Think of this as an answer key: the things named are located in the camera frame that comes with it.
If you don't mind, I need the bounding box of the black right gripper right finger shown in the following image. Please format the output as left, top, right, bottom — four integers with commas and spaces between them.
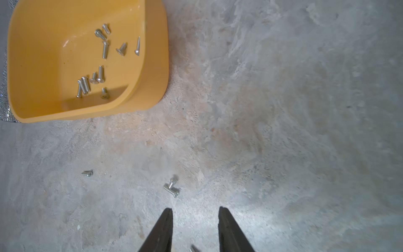
218, 206, 255, 252

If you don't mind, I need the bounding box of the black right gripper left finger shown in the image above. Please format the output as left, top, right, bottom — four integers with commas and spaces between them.
138, 208, 173, 252

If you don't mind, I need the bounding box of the yellow plastic storage box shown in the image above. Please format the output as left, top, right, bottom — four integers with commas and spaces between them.
7, 1, 169, 123

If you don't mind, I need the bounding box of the silver screw in box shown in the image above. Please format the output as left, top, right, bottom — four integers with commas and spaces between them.
134, 37, 141, 56
97, 65, 105, 83
81, 76, 90, 93
77, 79, 88, 95
76, 84, 82, 98
102, 23, 111, 35
101, 88, 110, 99
89, 72, 98, 84
94, 29, 107, 41
102, 41, 109, 59
116, 43, 127, 56

